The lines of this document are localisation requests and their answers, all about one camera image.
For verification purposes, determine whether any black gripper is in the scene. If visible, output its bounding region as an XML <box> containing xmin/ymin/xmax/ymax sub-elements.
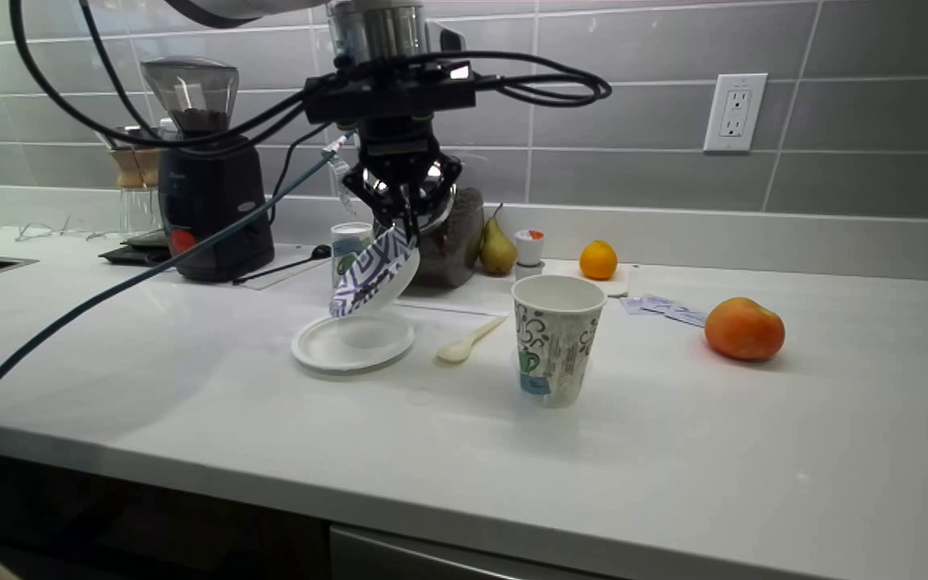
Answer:
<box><xmin>304</xmin><ymin>59</ymin><xmax>476</xmax><ymax>243</ymax></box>

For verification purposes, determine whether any blue patterned plate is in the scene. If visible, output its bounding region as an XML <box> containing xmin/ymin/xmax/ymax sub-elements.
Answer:
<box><xmin>328</xmin><ymin>224</ymin><xmax>419</xmax><ymax>320</ymax></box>

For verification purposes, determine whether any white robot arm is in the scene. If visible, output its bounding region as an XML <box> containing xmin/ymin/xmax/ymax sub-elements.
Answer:
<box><xmin>169</xmin><ymin>0</ymin><xmax>476</xmax><ymax>243</ymax></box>

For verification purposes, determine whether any white plain plate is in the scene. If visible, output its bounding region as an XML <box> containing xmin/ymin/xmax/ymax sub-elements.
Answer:
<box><xmin>290</xmin><ymin>312</ymin><xmax>412</xmax><ymax>374</ymax></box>

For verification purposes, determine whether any glass pour-over carafe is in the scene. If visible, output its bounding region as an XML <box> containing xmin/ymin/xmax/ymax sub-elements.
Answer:
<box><xmin>103</xmin><ymin>125</ymin><xmax>160</xmax><ymax>234</ymax></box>

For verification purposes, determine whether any dark canister with metal lid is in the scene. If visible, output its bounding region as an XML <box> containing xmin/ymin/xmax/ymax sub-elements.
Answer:
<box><xmin>416</xmin><ymin>186</ymin><xmax>483</xmax><ymax>288</ymax></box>

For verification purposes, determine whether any small patterned white cup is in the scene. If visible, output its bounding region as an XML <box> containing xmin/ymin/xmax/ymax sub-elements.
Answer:
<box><xmin>332</xmin><ymin>224</ymin><xmax>374</xmax><ymax>304</ymax></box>

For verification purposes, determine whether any green pear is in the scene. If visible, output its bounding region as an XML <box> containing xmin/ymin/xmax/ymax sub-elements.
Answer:
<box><xmin>476</xmin><ymin>215</ymin><xmax>517</xmax><ymax>276</ymax></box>

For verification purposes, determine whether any small white bottle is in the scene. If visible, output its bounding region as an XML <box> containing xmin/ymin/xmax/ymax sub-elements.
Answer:
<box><xmin>517</xmin><ymin>230</ymin><xmax>545</xmax><ymax>269</ymax></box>

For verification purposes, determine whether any wooden spoon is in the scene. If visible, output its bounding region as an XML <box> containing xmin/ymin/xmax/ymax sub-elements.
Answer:
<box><xmin>434</xmin><ymin>315</ymin><xmax>505</xmax><ymax>364</ymax></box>

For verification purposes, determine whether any patterned paper cup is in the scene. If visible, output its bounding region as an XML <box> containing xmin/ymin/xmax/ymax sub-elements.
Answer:
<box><xmin>514</xmin><ymin>275</ymin><xmax>607</xmax><ymax>411</ymax></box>

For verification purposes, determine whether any black coffee grinder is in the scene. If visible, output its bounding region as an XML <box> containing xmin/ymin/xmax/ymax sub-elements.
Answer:
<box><xmin>143</xmin><ymin>59</ymin><xmax>266</xmax><ymax>256</ymax></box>

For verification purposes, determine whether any small orange fruit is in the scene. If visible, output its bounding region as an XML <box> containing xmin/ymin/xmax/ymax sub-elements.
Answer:
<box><xmin>579</xmin><ymin>239</ymin><xmax>620</xmax><ymax>282</ymax></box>

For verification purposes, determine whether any large orange fruit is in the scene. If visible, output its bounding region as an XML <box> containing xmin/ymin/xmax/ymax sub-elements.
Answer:
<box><xmin>703</xmin><ymin>298</ymin><xmax>785</xmax><ymax>364</ymax></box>

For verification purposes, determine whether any white wall outlet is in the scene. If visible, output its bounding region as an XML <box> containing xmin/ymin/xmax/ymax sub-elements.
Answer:
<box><xmin>703</xmin><ymin>72</ymin><xmax>768</xmax><ymax>154</ymax></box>

